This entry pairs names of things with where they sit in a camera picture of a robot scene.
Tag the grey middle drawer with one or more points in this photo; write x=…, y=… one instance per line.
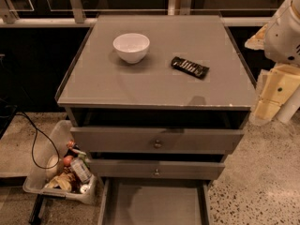
x=156, y=169

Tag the red apple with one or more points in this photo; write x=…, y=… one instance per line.
x=67, y=160

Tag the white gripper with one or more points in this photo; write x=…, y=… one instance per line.
x=282, y=37

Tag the grey open bottom drawer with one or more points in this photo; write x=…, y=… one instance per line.
x=129, y=201

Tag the black rxbar chocolate wrapper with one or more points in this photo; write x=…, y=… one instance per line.
x=190, y=68

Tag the white ceramic bowl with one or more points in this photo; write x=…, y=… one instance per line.
x=131, y=47

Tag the grey top drawer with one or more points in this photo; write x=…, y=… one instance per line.
x=157, y=140

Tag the silver soda can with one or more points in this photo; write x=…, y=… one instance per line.
x=77, y=165

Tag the metal railing frame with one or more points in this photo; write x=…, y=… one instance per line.
x=83, y=12

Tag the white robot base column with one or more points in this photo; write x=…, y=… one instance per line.
x=291, y=106

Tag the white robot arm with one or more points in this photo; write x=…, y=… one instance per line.
x=296, y=3

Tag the yellow chip bag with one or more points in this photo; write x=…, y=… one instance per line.
x=63, y=181

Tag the clear plastic storage bin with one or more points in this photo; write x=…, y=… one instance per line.
x=49, y=158

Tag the beige round item in bin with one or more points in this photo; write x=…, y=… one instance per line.
x=53, y=166

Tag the grey drawer cabinet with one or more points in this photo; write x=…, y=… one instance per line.
x=102, y=90

